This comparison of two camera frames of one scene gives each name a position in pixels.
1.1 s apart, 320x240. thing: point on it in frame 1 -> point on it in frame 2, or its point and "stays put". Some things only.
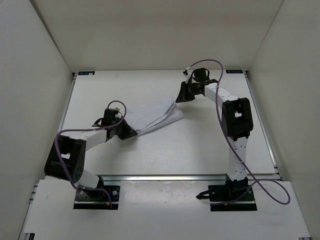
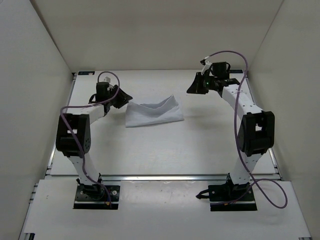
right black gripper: (183, 96) -> (195, 87)
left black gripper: (128, 132) -> (124, 98)
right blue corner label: (234, 71) stays put
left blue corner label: (86, 72) stays put
